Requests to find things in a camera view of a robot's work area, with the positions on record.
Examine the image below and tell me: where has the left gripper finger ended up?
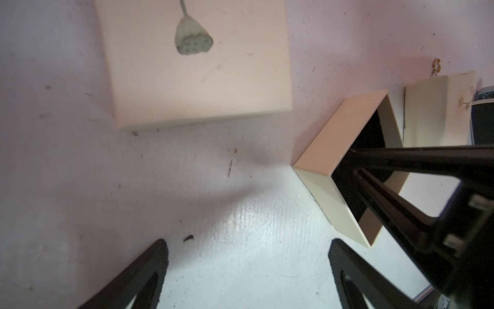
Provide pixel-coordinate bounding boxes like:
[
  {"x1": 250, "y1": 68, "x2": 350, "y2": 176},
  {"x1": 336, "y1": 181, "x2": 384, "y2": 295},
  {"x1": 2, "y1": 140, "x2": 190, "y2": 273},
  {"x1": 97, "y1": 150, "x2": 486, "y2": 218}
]
[{"x1": 80, "y1": 239, "x2": 169, "y2": 308}]

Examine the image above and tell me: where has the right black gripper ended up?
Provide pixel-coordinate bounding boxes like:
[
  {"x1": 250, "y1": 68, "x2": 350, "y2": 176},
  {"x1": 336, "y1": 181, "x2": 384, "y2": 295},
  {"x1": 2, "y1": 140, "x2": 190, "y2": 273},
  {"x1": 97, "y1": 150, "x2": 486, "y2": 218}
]
[{"x1": 328, "y1": 145, "x2": 493, "y2": 308}]

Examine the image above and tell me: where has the grey stapler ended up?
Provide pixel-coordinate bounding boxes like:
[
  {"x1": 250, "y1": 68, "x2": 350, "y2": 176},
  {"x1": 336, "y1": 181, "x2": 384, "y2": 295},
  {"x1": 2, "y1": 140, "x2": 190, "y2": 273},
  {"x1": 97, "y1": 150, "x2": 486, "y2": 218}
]
[{"x1": 470, "y1": 86, "x2": 494, "y2": 145}]

